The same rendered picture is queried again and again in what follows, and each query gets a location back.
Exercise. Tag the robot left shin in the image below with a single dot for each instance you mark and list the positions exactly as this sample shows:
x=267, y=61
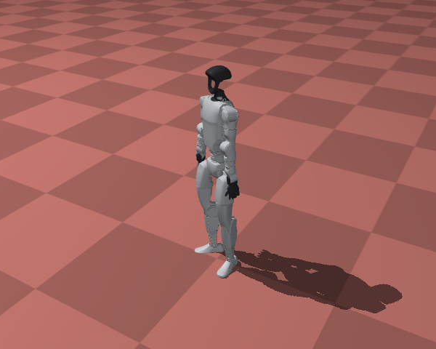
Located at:
x=229, y=239

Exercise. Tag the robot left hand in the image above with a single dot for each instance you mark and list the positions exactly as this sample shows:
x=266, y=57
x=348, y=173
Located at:
x=232, y=189

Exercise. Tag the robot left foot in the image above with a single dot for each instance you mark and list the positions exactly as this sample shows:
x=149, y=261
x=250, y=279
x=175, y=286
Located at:
x=227, y=267

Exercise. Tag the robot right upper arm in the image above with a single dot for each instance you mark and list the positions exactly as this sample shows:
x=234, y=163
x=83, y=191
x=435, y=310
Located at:
x=200, y=126

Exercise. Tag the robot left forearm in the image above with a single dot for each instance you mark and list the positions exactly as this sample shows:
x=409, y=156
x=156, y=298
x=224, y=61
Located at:
x=229, y=159

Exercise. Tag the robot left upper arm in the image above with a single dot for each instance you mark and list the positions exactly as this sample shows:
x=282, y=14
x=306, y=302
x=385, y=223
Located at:
x=230, y=118

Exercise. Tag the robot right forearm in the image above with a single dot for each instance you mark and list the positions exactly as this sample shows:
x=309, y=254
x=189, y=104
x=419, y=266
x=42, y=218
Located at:
x=201, y=147

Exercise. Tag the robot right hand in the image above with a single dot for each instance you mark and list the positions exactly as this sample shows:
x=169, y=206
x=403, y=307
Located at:
x=199, y=159

